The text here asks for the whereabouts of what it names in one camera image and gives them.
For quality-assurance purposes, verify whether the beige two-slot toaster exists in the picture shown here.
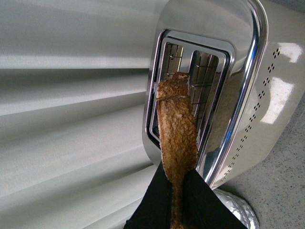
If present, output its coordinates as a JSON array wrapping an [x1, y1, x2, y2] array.
[[142, 0, 305, 188]]

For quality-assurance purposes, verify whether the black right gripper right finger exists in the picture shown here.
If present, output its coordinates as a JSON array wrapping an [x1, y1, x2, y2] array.
[[183, 169, 246, 229]]

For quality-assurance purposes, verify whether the grey curtain backdrop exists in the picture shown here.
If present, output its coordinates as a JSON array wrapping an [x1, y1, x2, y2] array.
[[0, 0, 166, 229]]

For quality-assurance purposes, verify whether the brown bread slice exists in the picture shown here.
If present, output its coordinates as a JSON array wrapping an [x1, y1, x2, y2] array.
[[156, 72, 198, 229]]

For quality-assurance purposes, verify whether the upper silver quilted oven mitt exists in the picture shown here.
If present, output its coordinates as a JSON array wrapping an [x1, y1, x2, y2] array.
[[213, 188, 259, 229]]

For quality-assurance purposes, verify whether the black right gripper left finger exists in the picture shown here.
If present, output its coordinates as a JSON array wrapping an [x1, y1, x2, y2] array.
[[124, 164, 172, 229]]

